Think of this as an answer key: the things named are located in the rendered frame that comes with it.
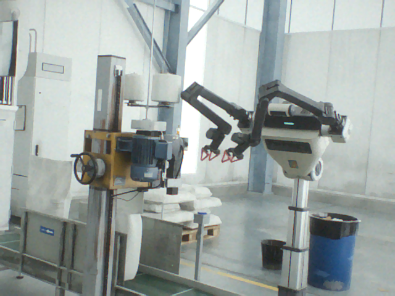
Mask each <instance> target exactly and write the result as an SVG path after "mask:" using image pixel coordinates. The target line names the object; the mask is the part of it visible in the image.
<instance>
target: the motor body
mask: <svg viewBox="0 0 395 296"><path fill-rule="evenodd" d="M159 140H160V137H155V136H137V135H133V140H132V150H131V162H132V163H133V164H132V165H131V167H130V177H131V179H132V180H134V181H139V182H154V181H155V180H156V179H157V175H158V171H159V170H158V168H159V167H158V166H156V165H157V161H158V158H155V156H154V147H155V144H156V143H157V142H159Z"/></svg>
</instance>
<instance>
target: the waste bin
mask: <svg viewBox="0 0 395 296"><path fill-rule="evenodd" d="M329 216H330V218H331V219H334V218H336V219H339V220H343V221H336V220H327V219H323V218H327V217H329ZM309 218H310V221H309V231H310V236H309V257H308V269H307V282H308V284H310V285H312V286H314V287H318V288H320V289H325V290H348V289H349V288H350V285H351V275H352V265H353V259H354V249H355V243H356V235H357V232H358V227H359V223H360V222H361V220H360V219H359V218H358V217H355V216H351V215H345V214H340V213H328V212H313V213H309Z"/></svg>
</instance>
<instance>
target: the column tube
mask: <svg viewBox="0 0 395 296"><path fill-rule="evenodd" d="M115 65H119V66H122V70H123V76H122V77H121V87H120V105H119V116H118V133H121V131H122V112H123V94H124V84H125V66H126V60H125V59H119V58H116V57H98V58H97V67H96V86H95V96H94V115H93V131H95V132H103V133H113V132H114V123H115V122H114V120H115V102H116V95H117V93H116V92H117V77H115V76H114V72H115ZM98 89H102V105H101V111H97V106H98ZM110 150H111V141H108V140H102V139H92V145H91V152H95V153H101V154H110ZM109 197H110V189H106V188H103V187H96V186H90V185H89V194H88V213H87V223H86V242H85V262H84V272H83V282H82V296H102V293H103V281H104V275H105V274H104V271H105V264H106V263H105V262H106V247H107V246H106V243H107V225H108V214H109ZM114 198H115V199H114V200H113V207H112V224H111V225H112V227H111V235H110V252H109V253H110V256H109V274H108V285H107V294H106V296H110V290H111V280H112V262H113V252H114V234H115V216H116V205H117V196H114Z"/></svg>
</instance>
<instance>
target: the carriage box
mask: <svg viewBox="0 0 395 296"><path fill-rule="evenodd" d="M133 135H137V134H136V133H129V132H121V133H103V132H95V131H93V130H85V132H84V143H83V151H84V152H89V153H91V154H92V155H93V157H94V158H99V159H101V160H103V161H104V163H105V166H106V170H105V173H104V175H103V176H102V177H100V178H94V180H93V181H92V182H91V184H89V185H90V186H96V187H103V188H106V189H110V190H111V189H127V188H136V187H150V185H151V182H139V181H134V180H132V179H131V177H130V167H131V165H132V164H133V163H132V162H131V152H116V145H117V137H133ZM137 136H143V135H137ZM92 139H102V140H108V141H111V150H110V154H101V153H95V152H91V145H92ZM90 159H91V158H90V157H89V156H88V155H83V161H84V163H85V165H86V163H87V162H88V160H90ZM125 176H126V183H125V185H123V186H114V181H115V177H125ZM90 179H91V177H89V176H88V175H87V172H85V175H84V177H83V181H84V182H87V181H89V180H90Z"/></svg>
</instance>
